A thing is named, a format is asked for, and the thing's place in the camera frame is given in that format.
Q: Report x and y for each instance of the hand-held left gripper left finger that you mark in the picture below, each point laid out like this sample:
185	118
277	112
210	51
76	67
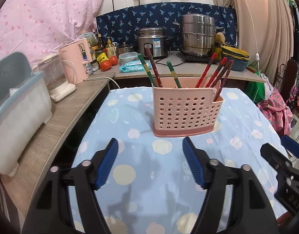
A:
106	165

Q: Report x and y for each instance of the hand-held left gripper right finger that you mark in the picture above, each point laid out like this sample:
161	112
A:
193	163

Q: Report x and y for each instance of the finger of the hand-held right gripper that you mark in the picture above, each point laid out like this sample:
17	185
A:
273	156
293	146

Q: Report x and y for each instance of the pink perforated utensil holder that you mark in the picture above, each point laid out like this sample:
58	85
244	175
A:
183	112

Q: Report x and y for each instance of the dark brown chopstick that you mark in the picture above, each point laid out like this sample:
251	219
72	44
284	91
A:
226	67
222	82

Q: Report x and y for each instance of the green chopstick with gold band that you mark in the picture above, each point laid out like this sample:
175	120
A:
171	68

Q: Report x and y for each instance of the bright red chopstick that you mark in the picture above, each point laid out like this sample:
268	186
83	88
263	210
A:
220	65
209	64

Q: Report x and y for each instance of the slim dark red chopstick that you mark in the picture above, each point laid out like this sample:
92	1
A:
151	62

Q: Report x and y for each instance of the dark chopstick with green end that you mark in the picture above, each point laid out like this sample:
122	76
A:
142	61

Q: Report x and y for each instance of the pink patterned clothing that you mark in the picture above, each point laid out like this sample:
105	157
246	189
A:
276	112

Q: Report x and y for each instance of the light blue printed tablecloth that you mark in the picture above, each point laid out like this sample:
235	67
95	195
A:
144	126

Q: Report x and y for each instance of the wood grain shelf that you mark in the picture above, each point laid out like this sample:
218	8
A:
54	131

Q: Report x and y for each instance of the green cloth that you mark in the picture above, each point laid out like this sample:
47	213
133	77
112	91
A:
255	90

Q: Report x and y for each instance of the dark wooden chair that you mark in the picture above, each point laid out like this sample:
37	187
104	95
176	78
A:
289	78

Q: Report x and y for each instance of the wooden rolling pin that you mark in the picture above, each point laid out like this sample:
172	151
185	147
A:
252	69

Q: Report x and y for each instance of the pale wooden counter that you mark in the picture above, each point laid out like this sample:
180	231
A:
188	72

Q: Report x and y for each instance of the blue rectangular container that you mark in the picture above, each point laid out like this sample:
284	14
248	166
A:
237	64

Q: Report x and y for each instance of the translucent white storage bin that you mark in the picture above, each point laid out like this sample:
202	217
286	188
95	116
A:
20	117

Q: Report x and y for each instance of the red tomato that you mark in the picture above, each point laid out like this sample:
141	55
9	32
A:
114	60
105	65

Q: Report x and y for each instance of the clear glass kettle appliance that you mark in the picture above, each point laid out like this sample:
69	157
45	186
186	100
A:
56	78

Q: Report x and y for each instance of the blue wet wipes pack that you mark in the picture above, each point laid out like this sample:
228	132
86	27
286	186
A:
134	67

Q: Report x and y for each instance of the black induction cooker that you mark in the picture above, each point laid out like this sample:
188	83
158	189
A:
195	59

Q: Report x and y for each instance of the yellow label jar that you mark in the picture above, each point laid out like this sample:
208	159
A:
102	59

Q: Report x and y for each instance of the pink electric kettle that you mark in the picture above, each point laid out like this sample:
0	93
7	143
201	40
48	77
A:
74	63

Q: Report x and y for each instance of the yellow rimmed bowl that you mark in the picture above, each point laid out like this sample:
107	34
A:
235	53

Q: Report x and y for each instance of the clear plastic food container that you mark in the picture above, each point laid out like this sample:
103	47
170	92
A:
128	57

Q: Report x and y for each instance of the soap pump bottle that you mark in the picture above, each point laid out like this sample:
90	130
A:
111	48

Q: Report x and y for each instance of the hanging dark clothes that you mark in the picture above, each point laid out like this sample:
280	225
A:
298	29

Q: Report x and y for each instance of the small lidded steel pot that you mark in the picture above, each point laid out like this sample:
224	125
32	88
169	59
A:
125	49

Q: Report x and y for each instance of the beige curtain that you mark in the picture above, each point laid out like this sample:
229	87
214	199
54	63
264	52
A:
261	29

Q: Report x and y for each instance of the dark glass bottle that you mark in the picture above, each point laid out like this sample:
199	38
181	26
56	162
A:
100	41

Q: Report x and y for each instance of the floral printed box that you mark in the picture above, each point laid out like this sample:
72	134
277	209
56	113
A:
89	40

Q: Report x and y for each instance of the stainless steel steamer pot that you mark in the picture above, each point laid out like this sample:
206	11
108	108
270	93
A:
198	36

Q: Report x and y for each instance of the steel rice cooker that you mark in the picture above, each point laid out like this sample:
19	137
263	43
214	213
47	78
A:
153	42

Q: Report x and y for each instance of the grey-blue plastic basket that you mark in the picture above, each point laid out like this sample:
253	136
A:
10	70

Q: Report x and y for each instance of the navy printed cloth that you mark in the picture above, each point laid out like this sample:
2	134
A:
144	17

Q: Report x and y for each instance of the pink dotted curtain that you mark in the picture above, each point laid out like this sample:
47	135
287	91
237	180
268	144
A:
42	17

